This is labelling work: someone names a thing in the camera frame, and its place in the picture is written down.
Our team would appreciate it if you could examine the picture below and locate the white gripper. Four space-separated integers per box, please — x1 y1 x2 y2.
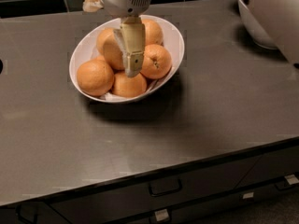
82 0 151 77

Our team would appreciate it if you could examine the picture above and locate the large orange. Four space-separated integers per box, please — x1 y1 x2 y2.
103 35 124 71

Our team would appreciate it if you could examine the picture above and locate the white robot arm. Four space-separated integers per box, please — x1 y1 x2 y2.
82 0 299 77

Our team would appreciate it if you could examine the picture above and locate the white oval bowl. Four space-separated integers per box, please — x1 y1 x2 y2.
69 15 185 104

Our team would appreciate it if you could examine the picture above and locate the white bowl with strawberries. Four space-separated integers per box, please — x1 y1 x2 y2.
237 0 277 49

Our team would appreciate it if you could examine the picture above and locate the orange back left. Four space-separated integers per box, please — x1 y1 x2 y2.
96 27 113 54

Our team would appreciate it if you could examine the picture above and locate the orange back right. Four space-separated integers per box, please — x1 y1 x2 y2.
142 19 164 45

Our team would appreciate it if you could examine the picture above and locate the orange front left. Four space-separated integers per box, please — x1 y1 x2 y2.
77 59 114 96

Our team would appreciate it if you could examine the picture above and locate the orange front centre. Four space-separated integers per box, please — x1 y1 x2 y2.
112 72 147 98

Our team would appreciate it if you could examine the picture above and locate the upper drawer handle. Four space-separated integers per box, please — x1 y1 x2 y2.
149 177 182 197

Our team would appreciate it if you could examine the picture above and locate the left drawer handle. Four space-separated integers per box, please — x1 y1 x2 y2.
16 204 38 224

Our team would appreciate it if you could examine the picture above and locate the right drawer handle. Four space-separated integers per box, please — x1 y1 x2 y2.
275 175 299 191

